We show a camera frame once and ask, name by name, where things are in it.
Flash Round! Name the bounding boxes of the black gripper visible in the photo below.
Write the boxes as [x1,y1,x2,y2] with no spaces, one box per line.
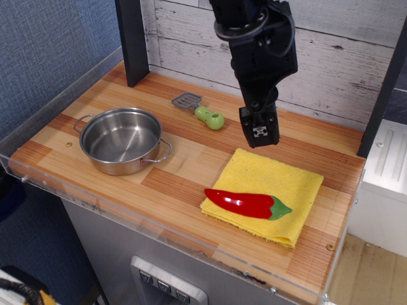
[230,18,298,148]

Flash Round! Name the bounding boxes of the green handled grey spatula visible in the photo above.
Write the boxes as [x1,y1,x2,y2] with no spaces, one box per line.
[172,93,224,130]

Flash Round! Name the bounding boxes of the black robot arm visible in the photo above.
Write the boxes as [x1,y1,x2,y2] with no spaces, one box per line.
[210,1,298,148]

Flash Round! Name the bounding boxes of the yellow folded cloth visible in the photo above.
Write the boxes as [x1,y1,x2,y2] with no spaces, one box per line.
[200,149,324,248]

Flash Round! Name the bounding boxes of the red toy chili pepper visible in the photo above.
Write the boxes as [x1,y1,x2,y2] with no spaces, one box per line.
[204,189,293,220]

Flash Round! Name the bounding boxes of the stainless steel pot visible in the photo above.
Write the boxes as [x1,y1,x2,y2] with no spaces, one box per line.
[74,107,172,176]

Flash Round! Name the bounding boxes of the white ribbed box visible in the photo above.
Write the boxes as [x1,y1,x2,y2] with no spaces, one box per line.
[348,119,406,256]

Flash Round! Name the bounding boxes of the silver dispenser button panel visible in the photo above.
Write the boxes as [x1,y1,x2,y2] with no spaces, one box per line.
[130,255,209,304]

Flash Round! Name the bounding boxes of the grey toy fridge cabinet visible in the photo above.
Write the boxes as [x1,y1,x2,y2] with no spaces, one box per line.
[63,200,288,304]

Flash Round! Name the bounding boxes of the clear acrylic table guard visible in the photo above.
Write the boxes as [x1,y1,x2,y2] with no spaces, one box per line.
[8,51,364,304]

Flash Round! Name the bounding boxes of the black and yellow bag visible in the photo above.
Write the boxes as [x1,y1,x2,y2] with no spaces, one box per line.
[1,266,58,304]

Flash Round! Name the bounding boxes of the black right vertical post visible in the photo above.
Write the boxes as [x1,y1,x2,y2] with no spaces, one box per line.
[357,20,406,158]

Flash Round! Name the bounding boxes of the black vertical post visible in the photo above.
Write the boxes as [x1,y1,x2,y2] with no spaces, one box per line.
[115,0,149,87]
[357,20,406,158]

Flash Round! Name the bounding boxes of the black left vertical post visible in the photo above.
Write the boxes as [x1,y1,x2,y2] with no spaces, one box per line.
[115,0,149,87]

